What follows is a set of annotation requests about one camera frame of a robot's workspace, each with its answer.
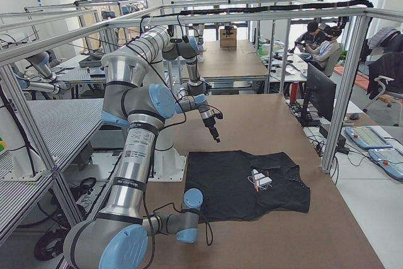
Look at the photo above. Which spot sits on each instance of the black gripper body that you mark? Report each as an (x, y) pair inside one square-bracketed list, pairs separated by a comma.
[(209, 122)]

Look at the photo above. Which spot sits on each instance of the black t-shirt with print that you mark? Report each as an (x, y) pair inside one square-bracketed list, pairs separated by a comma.
[(237, 185)]

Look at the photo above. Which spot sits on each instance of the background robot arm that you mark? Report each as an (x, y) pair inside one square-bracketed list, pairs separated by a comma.
[(48, 81)]

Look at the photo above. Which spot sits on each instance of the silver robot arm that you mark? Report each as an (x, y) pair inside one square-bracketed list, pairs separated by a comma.
[(192, 94), (120, 233)]

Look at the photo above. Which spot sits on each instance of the cardboard box on far table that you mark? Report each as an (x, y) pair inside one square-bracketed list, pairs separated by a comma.
[(228, 38)]

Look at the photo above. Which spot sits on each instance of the red thermos bottle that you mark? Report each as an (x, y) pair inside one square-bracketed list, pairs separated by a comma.
[(294, 91)]

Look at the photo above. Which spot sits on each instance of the black Huawei monitor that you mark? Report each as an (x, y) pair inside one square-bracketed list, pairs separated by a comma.
[(320, 92)]

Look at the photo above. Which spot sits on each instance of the person in dark jacket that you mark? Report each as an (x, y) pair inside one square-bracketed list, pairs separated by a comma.
[(313, 37)]

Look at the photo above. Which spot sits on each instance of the person with VR headset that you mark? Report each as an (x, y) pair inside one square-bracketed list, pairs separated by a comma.
[(320, 56)]

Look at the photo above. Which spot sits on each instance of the blue grey teach pendant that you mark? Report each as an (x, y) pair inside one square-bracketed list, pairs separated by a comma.
[(366, 137)]

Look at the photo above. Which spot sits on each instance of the office chair with dark coat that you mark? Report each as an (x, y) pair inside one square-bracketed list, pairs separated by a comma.
[(385, 73)]

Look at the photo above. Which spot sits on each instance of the aluminium overhead frame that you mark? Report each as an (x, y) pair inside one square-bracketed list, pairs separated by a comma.
[(282, 10)]

